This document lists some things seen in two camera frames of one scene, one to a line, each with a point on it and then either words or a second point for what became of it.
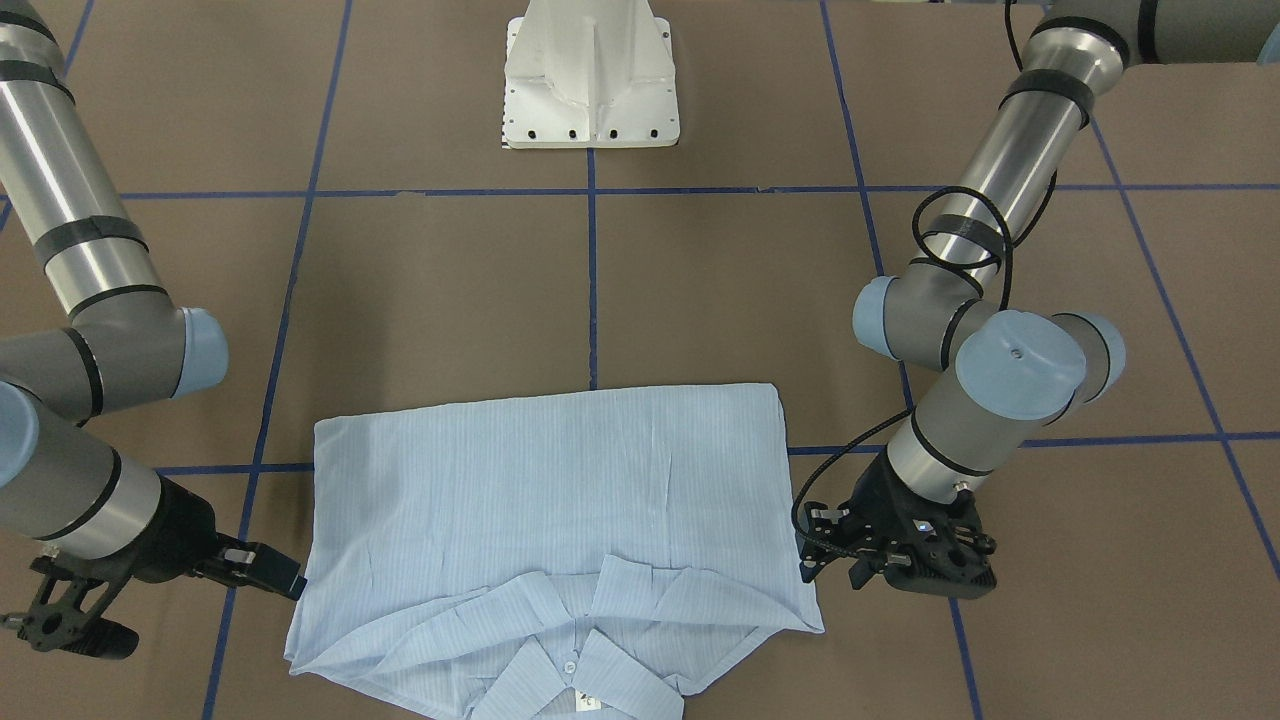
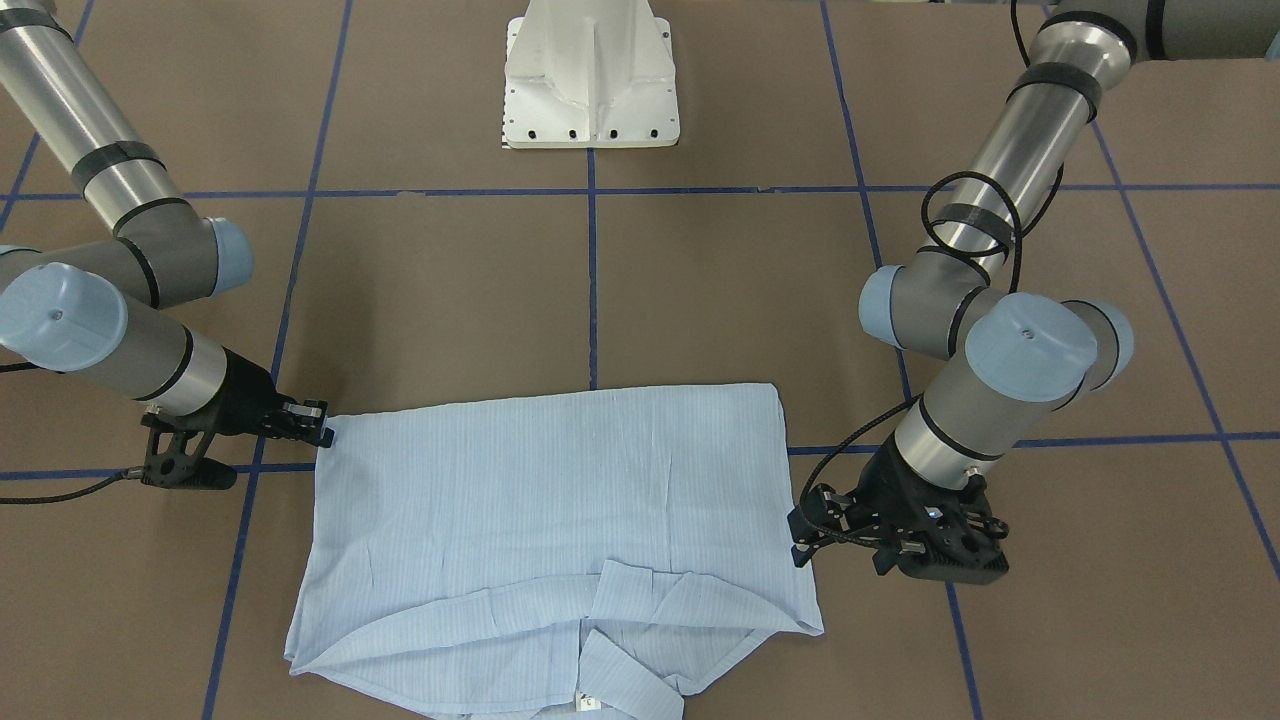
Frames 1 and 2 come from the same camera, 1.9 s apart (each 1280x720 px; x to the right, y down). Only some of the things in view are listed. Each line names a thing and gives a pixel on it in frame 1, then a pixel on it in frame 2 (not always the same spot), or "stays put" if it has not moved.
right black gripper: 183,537 -> 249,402
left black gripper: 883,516 stays put
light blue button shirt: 577,556 stays put
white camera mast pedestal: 589,74 stays put
